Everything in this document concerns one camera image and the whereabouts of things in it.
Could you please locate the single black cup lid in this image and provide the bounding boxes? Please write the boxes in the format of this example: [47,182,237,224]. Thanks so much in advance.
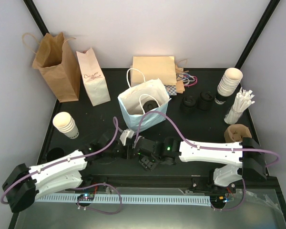
[143,100,159,113]

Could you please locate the light blue paper bag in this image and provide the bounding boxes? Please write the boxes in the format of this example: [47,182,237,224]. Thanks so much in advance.
[118,68,171,132]

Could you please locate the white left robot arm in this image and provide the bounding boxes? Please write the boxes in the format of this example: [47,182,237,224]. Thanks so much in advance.
[1,129,135,213]

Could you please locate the paper cup near left arm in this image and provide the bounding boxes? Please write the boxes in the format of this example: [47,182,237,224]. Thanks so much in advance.
[52,112,79,139]

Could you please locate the small lit circuit board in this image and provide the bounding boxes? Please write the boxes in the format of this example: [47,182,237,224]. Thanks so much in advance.
[77,194,94,201]

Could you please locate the pink cream paper bag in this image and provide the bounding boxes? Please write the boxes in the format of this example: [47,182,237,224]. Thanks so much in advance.
[76,48,111,106]

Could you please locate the right stack black lids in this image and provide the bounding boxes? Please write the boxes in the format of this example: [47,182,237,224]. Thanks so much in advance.
[197,91,215,111]

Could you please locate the flat tan paper bag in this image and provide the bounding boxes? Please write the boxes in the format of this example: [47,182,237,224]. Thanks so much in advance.
[132,56,176,85]

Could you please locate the bundle of white straws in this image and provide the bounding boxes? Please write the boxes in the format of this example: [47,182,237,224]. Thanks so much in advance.
[224,87,255,125]

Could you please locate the brown kraft paper bag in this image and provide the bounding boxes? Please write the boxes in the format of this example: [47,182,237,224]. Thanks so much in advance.
[22,32,81,103]

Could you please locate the stack of white paper cups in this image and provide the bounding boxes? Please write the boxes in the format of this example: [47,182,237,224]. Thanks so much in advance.
[214,68,243,105]

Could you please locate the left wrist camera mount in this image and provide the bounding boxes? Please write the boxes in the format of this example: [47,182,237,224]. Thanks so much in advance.
[120,129,135,146]

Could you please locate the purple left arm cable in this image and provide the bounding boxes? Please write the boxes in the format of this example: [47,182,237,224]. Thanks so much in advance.
[0,116,123,215]

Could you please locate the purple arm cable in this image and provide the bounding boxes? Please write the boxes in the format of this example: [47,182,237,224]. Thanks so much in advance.
[135,112,281,212]
[0,116,123,215]

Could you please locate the light blue slotted cable duct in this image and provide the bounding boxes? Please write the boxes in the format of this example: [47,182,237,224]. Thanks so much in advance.
[36,193,211,207]

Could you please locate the flat bags with coloured handles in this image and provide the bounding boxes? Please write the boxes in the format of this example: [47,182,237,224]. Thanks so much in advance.
[175,59,198,94]

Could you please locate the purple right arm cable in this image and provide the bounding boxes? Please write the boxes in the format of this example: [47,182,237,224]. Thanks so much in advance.
[135,112,281,212]

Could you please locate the black left frame post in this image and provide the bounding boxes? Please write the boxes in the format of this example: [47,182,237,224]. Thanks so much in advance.
[23,0,49,36]

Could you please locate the black frame post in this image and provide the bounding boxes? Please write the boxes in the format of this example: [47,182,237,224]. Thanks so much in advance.
[23,0,49,36]
[235,0,280,69]

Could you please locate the black right frame post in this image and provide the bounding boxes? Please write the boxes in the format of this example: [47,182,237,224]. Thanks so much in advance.
[235,0,280,69]

